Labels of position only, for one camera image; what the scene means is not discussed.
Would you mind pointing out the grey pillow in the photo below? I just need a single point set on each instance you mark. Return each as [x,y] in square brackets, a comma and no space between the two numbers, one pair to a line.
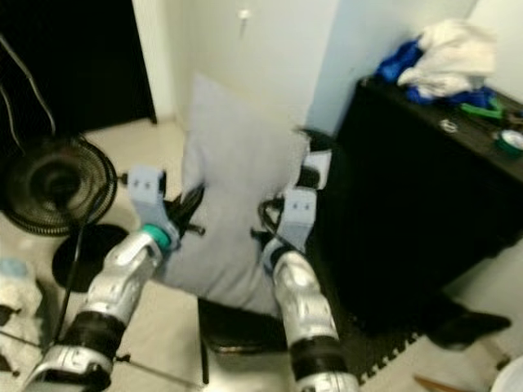
[237,163]

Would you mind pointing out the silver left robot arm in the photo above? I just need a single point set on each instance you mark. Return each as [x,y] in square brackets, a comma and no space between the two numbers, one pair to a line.
[131,273]

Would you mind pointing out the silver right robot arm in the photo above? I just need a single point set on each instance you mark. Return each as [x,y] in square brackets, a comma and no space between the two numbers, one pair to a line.
[298,294]

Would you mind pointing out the black chair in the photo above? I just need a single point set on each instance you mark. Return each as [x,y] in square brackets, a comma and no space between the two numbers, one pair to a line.
[237,331]

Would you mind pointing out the white power strip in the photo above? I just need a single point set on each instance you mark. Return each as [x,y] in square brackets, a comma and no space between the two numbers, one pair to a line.
[319,167]

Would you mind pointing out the black standing fan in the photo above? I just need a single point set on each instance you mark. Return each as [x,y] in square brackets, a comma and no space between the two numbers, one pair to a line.
[57,184]

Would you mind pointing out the black cabinet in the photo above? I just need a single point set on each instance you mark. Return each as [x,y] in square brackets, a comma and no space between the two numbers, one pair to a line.
[409,204]

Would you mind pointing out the cream cartoon print blanket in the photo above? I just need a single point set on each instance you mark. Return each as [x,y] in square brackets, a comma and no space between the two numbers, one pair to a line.
[16,302]

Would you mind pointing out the thin black rod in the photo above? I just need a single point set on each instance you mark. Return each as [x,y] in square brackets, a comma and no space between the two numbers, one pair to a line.
[33,341]

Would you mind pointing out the blue cloth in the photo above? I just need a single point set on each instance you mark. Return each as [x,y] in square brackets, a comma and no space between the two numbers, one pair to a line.
[400,61]

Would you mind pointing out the orange stick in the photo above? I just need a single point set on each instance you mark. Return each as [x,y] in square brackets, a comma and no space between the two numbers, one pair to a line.
[437,384]

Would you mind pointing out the green flat item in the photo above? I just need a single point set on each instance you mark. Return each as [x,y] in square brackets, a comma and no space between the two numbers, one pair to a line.
[480,109]

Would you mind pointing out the white crumpled cloth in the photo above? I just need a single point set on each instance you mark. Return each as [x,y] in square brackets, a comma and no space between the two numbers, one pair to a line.
[453,53]

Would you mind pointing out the white bucket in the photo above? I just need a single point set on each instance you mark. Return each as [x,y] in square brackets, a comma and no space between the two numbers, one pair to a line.
[511,376]

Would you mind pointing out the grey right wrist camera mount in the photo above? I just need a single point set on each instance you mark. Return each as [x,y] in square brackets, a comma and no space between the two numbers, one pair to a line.
[300,212]

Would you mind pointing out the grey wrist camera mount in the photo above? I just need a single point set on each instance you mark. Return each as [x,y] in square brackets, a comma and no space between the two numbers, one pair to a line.
[300,212]
[147,192]

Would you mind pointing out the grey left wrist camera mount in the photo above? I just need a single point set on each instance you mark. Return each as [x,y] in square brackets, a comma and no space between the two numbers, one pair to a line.
[147,192]

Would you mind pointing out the white wall hook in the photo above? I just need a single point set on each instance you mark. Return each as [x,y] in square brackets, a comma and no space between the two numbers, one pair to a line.
[243,15]

